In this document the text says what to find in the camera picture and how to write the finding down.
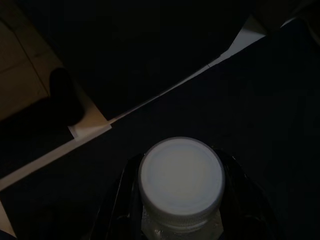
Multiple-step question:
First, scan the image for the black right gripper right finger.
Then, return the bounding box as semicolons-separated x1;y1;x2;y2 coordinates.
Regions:
212;147;278;240

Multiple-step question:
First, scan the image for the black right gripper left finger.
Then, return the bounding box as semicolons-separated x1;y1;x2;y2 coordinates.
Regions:
94;152;145;240

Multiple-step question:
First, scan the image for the small clear plastic bottle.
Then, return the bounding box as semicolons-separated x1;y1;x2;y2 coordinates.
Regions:
138;136;226;237

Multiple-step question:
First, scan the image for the black floor mat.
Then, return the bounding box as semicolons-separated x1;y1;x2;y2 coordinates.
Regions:
0;19;320;240

